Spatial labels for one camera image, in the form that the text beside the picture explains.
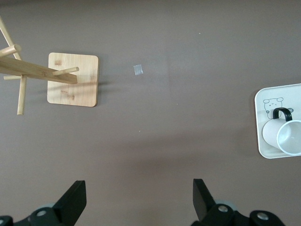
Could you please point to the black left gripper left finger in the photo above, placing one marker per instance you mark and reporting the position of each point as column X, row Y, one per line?
column 68, row 207

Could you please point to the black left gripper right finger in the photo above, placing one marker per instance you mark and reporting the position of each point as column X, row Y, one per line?
column 204, row 207

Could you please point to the beige rabbit print tray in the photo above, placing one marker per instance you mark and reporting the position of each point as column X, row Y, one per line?
column 259, row 113

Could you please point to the wooden mug tree stand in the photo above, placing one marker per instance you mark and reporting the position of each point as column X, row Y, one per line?
column 73, row 94

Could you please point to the small clear tape patch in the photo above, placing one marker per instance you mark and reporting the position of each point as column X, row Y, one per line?
column 138, row 70

